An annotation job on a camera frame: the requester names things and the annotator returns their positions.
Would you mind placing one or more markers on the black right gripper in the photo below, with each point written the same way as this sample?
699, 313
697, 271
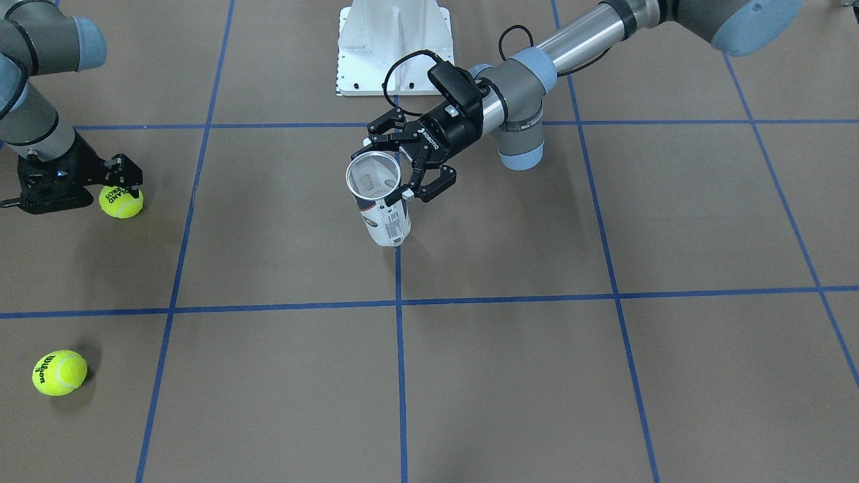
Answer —
85, 166

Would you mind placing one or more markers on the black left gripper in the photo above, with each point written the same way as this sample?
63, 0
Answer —
448, 132

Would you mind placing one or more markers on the yellow Roland Garros tennis ball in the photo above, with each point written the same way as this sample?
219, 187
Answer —
119, 203

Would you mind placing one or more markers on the white blue tennis ball can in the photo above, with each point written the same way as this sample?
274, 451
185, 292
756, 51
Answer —
373, 178

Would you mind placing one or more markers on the yellow Wilson tennis ball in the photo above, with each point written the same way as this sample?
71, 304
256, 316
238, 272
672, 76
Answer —
59, 373

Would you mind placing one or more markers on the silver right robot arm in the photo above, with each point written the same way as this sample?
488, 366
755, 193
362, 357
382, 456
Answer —
39, 39

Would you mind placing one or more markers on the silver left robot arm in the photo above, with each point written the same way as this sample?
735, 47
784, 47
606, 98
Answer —
507, 100

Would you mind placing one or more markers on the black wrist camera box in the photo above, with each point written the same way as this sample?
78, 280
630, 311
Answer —
459, 89

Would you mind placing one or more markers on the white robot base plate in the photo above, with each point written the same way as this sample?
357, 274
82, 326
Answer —
376, 34

